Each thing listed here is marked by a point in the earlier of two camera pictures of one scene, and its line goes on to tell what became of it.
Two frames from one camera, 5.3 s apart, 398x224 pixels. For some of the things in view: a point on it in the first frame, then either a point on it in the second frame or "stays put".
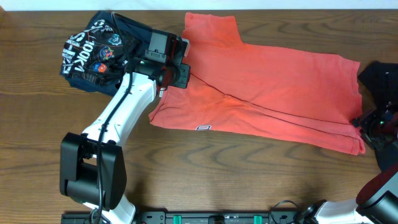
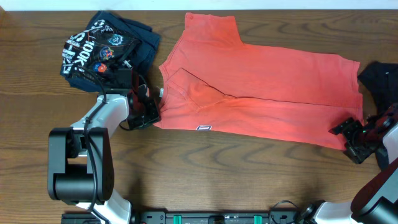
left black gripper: x=184 y=71 to x=155 y=114
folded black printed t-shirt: x=94 y=57 stays put
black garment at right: x=379 y=84 stays put
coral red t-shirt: x=236 y=88 stays put
